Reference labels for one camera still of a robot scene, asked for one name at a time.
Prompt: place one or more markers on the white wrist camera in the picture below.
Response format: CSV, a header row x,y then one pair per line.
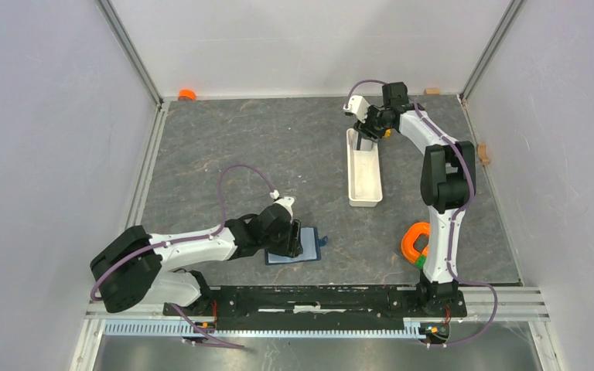
x,y
357,106
287,202

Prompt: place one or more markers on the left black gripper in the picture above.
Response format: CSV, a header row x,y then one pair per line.
x,y
291,246

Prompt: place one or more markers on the white cable comb rail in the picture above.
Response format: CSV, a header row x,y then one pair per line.
x,y
178,327

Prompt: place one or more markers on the orange plastic ring toy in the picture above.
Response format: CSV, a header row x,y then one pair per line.
x,y
409,240

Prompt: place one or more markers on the orange round cap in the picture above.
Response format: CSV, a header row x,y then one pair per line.
x,y
186,94

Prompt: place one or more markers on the blue card holder wallet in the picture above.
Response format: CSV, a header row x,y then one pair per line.
x,y
311,243

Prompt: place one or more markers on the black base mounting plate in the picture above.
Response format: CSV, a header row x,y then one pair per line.
x,y
318,307

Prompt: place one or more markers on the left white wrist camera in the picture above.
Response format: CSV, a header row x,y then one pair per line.
x,y
287,202

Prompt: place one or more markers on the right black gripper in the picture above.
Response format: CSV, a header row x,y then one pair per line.
x,y
366,127

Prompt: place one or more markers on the white plastic tray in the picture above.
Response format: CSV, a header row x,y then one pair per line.
x,y
363,171

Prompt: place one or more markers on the curved wooden piece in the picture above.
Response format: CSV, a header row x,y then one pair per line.
x,y
482,154

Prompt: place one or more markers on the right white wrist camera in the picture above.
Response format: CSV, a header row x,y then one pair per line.
x,y
357,106

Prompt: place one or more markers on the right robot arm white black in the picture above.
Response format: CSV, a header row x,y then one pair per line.
x,y
447,183

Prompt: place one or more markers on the green toy block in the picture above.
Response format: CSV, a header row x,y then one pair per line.
x,y
420,262

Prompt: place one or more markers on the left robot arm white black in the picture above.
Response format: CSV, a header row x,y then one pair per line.
x,y
146,268

